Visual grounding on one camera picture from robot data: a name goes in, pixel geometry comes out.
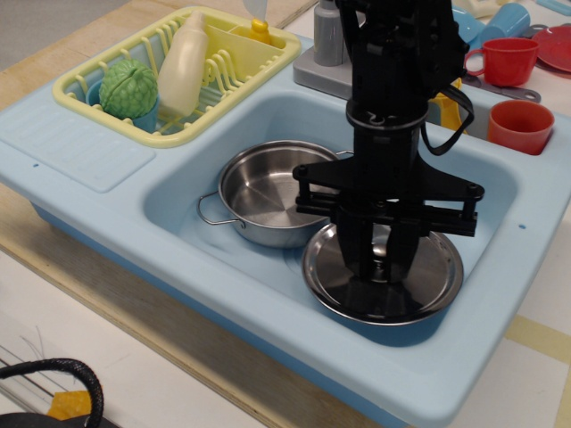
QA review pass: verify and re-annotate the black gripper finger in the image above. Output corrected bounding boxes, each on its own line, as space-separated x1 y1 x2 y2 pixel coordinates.
386 225 428 284
335 212 373 278

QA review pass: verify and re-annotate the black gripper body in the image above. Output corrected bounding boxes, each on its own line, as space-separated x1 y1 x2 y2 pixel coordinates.
293 104 484 236

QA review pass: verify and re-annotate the stainless steel pot lid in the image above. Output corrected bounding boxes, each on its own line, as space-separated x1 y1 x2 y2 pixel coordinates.
302 224 464 326

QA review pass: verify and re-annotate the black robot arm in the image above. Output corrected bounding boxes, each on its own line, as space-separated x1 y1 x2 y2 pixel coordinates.
293 1 484 283

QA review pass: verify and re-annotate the yellow dish brush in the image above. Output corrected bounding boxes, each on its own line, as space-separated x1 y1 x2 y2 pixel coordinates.
427 93 462 131

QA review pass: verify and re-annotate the orange plastic cup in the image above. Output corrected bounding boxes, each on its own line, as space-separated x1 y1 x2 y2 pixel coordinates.
486 100 555 155

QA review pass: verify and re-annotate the grey toy utensil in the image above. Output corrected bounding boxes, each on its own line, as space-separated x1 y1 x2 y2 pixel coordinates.
461 74 542 103

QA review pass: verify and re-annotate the light blue plate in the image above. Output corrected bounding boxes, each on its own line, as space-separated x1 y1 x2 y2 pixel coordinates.
452 7 485 44

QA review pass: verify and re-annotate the cream toy item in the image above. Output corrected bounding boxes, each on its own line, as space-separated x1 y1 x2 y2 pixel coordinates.
451 0 510 19

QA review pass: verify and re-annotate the small yellow bottle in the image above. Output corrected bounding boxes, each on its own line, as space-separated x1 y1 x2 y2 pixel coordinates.
249 18 271 45

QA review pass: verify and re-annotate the blue plastic cup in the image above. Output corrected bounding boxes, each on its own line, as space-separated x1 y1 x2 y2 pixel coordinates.
479 3 531 44

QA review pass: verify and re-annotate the red plate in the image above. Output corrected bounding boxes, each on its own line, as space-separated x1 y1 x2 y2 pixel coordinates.
532 26 571 72

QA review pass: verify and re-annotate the light blue toy sink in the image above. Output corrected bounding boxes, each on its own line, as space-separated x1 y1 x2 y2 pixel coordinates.
0 35 571 428

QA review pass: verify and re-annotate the cream plastic bottle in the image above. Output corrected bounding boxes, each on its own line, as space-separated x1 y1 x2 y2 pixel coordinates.
157 10 209 117

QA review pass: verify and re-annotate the yellow dish rack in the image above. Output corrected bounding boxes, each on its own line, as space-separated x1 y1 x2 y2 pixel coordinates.
52 6 302 148

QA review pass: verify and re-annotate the green toy cabbage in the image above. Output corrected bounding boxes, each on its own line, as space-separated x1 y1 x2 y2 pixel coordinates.
99 59 159 119

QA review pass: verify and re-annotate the yellow tape piece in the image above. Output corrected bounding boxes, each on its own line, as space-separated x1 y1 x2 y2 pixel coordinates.
46 391 92 421

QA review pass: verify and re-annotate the red cup with handle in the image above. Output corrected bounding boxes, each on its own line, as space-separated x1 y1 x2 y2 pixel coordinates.
464 37 539 86

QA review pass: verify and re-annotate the black braided cable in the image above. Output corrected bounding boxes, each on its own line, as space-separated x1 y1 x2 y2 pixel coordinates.
0 358 104 428

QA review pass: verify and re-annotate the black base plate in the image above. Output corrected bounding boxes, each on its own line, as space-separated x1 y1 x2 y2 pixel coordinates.
0 412 124 428

